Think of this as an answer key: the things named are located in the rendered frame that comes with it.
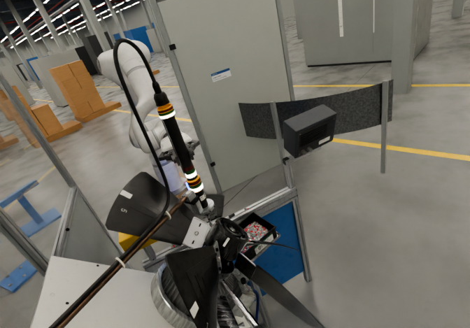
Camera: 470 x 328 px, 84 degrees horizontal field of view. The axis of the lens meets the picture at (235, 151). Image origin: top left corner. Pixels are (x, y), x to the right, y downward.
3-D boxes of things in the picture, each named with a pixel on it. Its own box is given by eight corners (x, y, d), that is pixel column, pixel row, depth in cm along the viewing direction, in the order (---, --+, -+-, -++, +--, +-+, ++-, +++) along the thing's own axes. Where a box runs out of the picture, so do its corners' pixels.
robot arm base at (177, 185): (152, 190, 158) (140, 164, 150) (179, 175, 168) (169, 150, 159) (166, 202, 144) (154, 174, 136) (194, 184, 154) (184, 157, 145)
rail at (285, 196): (149, 276, 131) (143, 266, 127) (148, 271, 135) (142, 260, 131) (298, 197, 154) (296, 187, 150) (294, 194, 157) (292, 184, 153)
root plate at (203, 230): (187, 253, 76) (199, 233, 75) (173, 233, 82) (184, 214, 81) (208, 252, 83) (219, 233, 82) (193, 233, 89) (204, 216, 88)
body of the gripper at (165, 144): (189, 143, 95) (198, 154, 86) (162, 154, 93) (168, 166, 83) (182, 124, 92) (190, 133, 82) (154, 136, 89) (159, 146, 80)
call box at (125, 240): (128, 258, 119) (117, 243, 114) (127, 244, 128) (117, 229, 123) (162, 241, 123) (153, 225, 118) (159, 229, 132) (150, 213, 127)
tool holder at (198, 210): (203, 222, 82) (193, 198, 78) (187, 217, 86) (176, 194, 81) (218, 203, 88) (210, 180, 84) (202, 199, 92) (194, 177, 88)
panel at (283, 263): (196, 336, 165) (157, 270, 134) (196, 336, 165) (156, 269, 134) (303, 271, 185) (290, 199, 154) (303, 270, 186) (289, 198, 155)
